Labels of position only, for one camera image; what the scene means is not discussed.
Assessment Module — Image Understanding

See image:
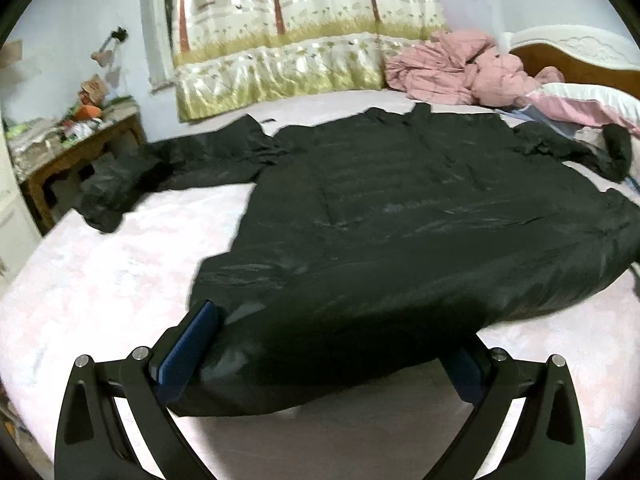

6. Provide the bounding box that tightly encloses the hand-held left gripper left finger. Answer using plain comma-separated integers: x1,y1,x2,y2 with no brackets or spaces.
54,300,221,480

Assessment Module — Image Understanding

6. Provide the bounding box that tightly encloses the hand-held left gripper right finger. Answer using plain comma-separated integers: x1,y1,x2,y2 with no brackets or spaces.
425,335,587,480

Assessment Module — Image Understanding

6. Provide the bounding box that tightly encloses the black down coat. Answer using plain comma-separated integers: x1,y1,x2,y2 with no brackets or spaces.
75,102,640,418

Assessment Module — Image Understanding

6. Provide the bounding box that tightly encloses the bed with pink sheet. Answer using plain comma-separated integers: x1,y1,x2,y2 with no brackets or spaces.
0,87,640,480

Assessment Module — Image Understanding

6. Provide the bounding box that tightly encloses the wooden desk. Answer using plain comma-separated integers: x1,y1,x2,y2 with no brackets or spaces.
15,110,148,236

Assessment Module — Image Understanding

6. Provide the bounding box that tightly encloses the pile of desk clutter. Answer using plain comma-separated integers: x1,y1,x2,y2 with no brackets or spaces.
2,95,138,166

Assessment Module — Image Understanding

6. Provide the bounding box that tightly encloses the light blue cloth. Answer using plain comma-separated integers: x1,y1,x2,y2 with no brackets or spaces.
495,105,538,123

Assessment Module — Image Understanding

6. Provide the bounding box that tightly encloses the cardboard box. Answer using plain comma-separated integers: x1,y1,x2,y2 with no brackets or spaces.
80,74,108,106

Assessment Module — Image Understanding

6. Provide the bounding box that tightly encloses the pink and white pillow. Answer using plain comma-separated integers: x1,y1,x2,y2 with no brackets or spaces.
520,82,640,136

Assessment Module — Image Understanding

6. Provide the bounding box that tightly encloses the pink quilt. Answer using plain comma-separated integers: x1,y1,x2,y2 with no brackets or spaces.
384,29,566,107

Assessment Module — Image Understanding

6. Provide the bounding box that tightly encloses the desk lamp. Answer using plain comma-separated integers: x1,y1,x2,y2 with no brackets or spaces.
90,27,126,68

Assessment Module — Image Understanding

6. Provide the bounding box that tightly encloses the tree print curtain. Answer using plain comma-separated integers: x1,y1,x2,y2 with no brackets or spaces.
170,0,453,122

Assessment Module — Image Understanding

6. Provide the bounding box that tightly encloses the white wooden headboard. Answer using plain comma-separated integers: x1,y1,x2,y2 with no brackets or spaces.
502,25,640,98

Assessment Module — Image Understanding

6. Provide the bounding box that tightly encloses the white window frame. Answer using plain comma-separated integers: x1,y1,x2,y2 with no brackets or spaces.
140,0,181,93

